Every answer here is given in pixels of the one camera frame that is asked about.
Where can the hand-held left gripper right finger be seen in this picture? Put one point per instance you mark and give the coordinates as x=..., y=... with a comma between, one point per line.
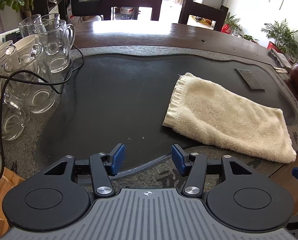
x=178, y=158

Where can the green palm plant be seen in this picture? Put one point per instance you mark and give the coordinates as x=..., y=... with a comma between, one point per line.
x=286, y=37

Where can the bamboo chopstick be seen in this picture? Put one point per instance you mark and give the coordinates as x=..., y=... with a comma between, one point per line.
x=282, y=71
x=279, y=68

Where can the light wooden box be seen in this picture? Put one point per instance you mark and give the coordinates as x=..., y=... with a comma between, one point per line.
x=1, y=205

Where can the white ceramic cups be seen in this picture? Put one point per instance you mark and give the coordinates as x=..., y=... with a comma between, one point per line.
x=26, y=42

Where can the grey stone tea tray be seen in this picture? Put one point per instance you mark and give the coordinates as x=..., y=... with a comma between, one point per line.
x=114, y=92

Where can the red plant pot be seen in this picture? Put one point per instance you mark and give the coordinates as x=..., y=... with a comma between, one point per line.
x=271, y=45

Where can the white electric appliance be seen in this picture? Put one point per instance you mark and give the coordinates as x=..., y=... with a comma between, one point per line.
x=4, y=36

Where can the group of glass mugs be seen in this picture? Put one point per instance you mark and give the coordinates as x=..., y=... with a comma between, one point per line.
x=51, y=45

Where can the white ceramic cup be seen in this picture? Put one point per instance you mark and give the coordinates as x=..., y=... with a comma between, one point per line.
x=4, y=45

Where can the small green potted plant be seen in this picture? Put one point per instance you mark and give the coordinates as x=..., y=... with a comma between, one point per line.
x=232, y=22

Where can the dark storage shelf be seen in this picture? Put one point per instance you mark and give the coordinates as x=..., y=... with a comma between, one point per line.
x=58, y=2

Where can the dark carved stone plaque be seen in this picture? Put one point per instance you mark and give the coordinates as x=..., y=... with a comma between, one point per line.
x=250, y=78

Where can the low green plant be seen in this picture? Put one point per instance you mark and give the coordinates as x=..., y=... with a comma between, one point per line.
x=250, y=38

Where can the grey folded cloth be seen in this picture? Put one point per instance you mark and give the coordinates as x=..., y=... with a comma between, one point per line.
x=281, y=58

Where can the cream terry towel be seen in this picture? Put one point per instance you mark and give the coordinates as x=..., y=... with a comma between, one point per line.
x=226, y=120

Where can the plastic water bottle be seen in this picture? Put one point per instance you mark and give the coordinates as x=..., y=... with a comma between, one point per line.
x=127, y=12

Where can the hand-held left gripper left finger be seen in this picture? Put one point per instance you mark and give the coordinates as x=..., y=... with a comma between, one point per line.
x=118, y=158

